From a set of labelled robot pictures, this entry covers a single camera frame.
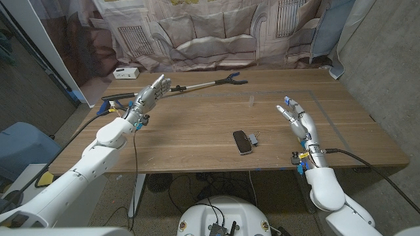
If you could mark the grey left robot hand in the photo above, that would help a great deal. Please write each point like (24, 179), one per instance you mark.
(144, 98)

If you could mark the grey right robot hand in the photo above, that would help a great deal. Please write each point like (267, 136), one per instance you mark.
(303, 126)

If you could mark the white right shoulder housing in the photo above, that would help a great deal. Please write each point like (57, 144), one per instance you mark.
(410, 232)

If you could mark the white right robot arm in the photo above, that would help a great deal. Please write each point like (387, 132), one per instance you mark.
(325, 190)

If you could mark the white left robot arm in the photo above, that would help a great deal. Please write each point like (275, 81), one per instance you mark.
(65, 187)

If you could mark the white left shoulder housing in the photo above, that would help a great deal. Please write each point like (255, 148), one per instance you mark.
(65, 232)

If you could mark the white power strip box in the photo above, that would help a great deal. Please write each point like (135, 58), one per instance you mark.
(126, 73)

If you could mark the black and silver reacher grabber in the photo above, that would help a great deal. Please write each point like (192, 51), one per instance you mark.
(200, 85)

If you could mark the dark table leg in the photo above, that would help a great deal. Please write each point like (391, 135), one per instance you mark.
(303, 193)

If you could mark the round black floor fan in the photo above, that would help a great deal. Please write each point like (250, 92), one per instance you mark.
(159, 183)

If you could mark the printed room backdrop cloth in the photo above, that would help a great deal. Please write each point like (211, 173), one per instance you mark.
(203, 32)

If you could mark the white table leg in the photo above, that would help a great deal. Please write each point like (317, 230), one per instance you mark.
(136, 196)

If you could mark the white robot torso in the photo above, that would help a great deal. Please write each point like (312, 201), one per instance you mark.
(229, 209)

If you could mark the white partition panel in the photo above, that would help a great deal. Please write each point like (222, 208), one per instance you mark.
(39, 42)

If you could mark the yellow floor object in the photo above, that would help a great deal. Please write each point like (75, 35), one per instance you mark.
(46, 179)

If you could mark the blue chair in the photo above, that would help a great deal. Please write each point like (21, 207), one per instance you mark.
(23, 147)

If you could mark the black torso electronics module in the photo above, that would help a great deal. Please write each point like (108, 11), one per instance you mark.
(216, 229)

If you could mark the white floor box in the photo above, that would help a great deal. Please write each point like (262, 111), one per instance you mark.
(23, 177)

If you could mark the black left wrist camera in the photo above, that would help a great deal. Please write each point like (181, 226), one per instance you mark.
(144, 120)

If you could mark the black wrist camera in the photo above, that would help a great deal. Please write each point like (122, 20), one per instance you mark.
(144, 120)
(297, 159)

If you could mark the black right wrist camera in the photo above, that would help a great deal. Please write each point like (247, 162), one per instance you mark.
(297, 159)

